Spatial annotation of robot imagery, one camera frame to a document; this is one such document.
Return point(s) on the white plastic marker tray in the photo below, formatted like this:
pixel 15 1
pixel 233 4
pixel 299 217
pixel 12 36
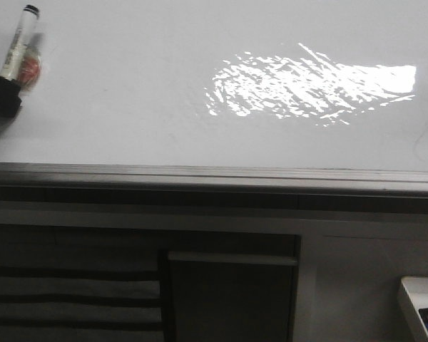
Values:
pixel 413 296

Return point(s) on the dark cabinet with slats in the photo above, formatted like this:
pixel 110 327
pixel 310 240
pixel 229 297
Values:
pixel 98 272

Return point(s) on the white black whiteboard marker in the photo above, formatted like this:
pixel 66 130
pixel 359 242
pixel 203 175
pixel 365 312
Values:
pixel 23 62

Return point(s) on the white whiteboard with aluminium frame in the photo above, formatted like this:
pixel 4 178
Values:
pixel 285 96

